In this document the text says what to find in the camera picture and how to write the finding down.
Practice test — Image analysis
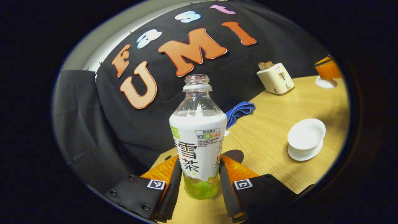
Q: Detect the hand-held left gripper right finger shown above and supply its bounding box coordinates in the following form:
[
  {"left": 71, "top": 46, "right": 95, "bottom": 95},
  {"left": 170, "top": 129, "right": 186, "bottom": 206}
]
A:
[{"left": 219, "top": 155, "right": 297, "bottom": 223}]

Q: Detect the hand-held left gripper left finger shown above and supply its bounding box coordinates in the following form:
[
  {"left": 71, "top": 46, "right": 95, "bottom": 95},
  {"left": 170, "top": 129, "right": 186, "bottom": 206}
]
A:
[{"left": 104, "top": 155, "right": 183, "bottom": 223}]

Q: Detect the dark brown round coaster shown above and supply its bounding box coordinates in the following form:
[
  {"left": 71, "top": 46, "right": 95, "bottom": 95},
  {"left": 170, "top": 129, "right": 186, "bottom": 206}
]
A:
[{"left": 222, "top": 149, "right": 245, "bottom": 164}]

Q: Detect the white-labelled plastic water bottle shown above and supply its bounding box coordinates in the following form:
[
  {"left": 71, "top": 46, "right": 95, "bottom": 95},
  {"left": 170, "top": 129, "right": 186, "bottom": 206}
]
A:
[{"left": 169, "top": 74, "right": 228, "bottom": 200}]

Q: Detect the white teacup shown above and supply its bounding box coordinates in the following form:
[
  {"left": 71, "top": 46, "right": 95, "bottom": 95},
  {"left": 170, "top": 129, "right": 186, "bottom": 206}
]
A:
[{"left": 287, "top": 118, "right": 326, "bottom": 155}]

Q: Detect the cream toaster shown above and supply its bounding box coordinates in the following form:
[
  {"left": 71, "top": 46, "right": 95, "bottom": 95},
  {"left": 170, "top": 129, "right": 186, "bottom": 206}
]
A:
[{"left": 257, "top": 63, "right": 295, "bottom": 95}]

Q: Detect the folded blue cloth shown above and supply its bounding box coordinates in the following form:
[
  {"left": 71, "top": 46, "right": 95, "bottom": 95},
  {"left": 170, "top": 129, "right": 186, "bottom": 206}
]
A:
[{"left": 224, "top": 101, "right": 256, "bottom": 136}]

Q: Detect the white saucer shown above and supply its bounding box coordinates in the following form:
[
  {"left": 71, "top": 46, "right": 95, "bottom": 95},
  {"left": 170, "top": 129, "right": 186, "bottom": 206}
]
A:
[{"left": 288, "top": 138, "right": 324, "bottom": 161}]

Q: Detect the black backdrop cloth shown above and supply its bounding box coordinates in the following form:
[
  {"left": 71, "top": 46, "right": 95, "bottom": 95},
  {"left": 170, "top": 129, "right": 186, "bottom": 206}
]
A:
[{"left": 53, "top": 0, "right": 333, "bottom": 193}]

